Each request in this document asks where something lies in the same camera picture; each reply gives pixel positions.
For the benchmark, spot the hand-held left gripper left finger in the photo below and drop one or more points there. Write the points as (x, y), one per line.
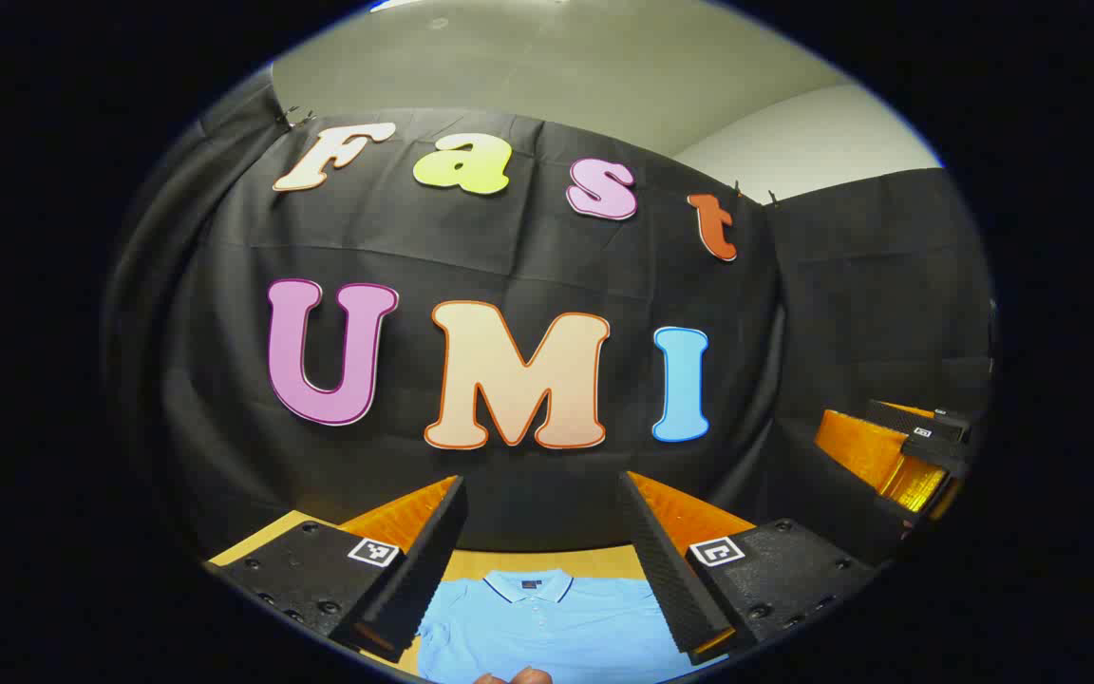
(428, 570)

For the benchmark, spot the light blue T-shirt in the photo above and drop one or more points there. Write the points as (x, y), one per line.
(556, 627)

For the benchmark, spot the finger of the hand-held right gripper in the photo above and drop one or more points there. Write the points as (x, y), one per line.
(917, 418)

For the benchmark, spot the black backdrop cloth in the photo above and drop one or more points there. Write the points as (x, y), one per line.
(509, 247)

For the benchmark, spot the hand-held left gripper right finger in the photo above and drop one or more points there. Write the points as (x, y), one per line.
(670, 589)

